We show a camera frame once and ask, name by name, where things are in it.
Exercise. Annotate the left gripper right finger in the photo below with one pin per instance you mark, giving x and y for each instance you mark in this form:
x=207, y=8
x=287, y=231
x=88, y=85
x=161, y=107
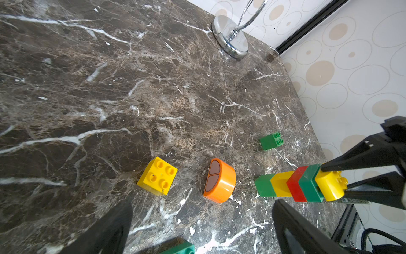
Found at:
x=296, y=235

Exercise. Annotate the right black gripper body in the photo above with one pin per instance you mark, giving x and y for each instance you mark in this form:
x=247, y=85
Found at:
x=395, y=129

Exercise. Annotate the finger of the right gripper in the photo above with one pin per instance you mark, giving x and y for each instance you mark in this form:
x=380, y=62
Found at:
x=378, y=150
x=387, y=189

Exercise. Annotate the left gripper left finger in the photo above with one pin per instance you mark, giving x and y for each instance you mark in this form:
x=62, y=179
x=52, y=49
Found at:
x=108, y=235

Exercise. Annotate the green long lego back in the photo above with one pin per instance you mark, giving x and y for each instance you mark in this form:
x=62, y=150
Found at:
x=309, y=186

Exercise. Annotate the green long lego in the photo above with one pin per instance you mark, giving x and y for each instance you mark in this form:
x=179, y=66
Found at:
x=309, y=186
x=183, y=248

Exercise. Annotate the yellow square lego back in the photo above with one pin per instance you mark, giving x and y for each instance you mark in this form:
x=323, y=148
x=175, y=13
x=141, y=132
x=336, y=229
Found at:
x=331, y=184

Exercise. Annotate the yellow square lego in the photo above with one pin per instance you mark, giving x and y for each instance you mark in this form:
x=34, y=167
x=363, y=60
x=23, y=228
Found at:
x=331, y=184
x=157, y=177
x=279, y=184

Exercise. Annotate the red long lego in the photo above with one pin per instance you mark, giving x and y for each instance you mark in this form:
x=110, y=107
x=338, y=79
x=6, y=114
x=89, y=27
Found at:
x=294, y=186

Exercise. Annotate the green square lego front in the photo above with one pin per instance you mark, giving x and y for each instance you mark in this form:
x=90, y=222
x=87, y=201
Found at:
x=264, y=186

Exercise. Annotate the green square lego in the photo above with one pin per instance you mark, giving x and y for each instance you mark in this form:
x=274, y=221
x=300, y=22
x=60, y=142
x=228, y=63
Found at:
x=264, y=186
x=271, y=141

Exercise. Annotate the green long lego front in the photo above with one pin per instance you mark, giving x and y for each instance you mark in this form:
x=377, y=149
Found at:
x=183, y=248

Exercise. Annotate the orange round lego piece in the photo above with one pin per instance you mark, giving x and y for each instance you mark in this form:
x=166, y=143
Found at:
x=221, y=181

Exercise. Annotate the chrome hook stand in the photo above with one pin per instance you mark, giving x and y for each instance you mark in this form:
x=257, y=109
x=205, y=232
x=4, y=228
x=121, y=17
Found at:
x=229, y=34

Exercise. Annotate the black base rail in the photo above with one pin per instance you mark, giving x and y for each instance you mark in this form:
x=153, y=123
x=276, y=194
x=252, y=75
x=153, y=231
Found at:
x=354, y=238

